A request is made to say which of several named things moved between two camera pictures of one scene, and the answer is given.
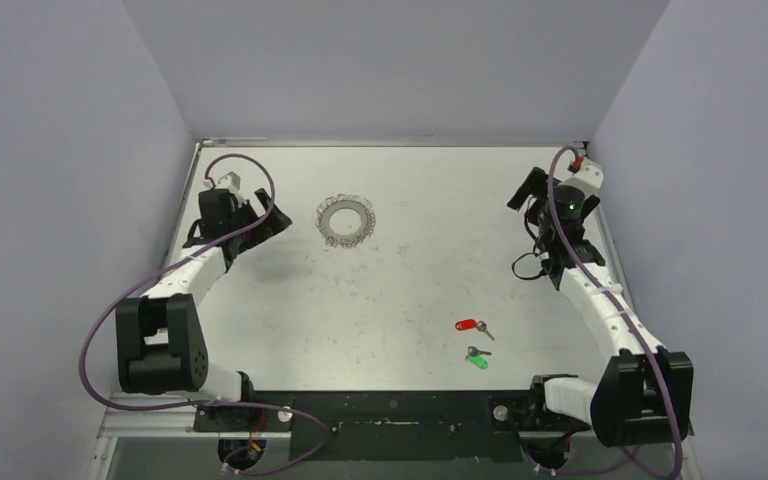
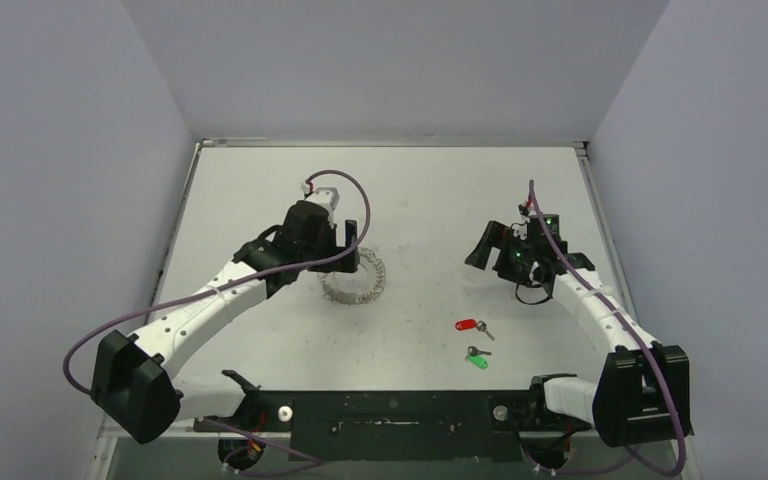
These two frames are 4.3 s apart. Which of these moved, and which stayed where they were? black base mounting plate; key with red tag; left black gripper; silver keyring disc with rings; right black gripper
Moved: right black gripper; silver keyring disc with rings; left black gripper
Stayed: black base mounting plate; key with red tag
